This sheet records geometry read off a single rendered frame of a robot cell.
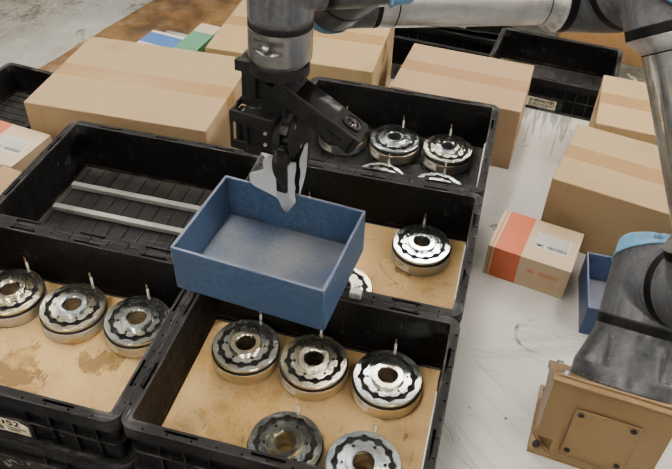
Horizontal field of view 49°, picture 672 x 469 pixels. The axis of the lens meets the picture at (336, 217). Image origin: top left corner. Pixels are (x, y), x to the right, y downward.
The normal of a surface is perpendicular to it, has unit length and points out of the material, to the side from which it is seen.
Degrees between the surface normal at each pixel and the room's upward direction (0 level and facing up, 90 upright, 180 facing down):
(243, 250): 1
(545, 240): 0
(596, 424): 90
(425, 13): 99
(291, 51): 87
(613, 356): 35
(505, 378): 0
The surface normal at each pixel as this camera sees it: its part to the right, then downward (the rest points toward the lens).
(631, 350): -0.24, -0.40
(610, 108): 0.03, -0.75
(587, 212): -0.46, 0.58
